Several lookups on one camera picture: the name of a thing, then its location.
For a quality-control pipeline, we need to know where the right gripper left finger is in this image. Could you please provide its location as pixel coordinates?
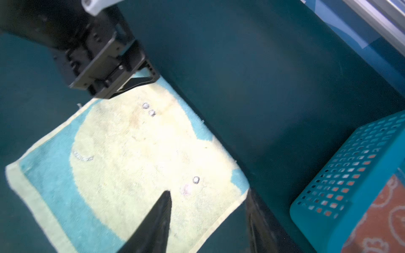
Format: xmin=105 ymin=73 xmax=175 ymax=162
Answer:
xmin=118 ymin=190 xmax=172 ymax=253

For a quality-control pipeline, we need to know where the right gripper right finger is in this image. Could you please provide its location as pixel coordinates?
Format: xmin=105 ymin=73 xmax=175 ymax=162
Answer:
xmin=245 ymin=188 xmax=302 ymax=253

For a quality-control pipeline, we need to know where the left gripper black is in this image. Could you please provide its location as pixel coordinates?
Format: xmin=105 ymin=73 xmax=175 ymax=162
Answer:
xmin=51 ymin=6 xmax=160 ymax=99

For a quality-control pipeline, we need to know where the yellow teal towel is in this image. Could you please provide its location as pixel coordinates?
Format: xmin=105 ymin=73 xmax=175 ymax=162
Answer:
xmin=5 ymin=78 xmax=249 ymax=253

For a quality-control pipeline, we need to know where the orange bunny pattern towel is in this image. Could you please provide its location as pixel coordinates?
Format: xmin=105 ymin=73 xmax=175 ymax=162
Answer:
xmin=341 ymin=175 xmax=405 ymax=253

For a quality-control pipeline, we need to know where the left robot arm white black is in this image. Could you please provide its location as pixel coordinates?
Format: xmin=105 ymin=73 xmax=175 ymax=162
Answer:
xmin=1 ymin=1 xmax=160 ymax=99

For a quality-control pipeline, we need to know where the teal plastic basket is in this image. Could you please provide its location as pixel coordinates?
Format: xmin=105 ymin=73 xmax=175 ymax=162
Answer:
xmin=290 ymin=111 xmax=405 ymax=253

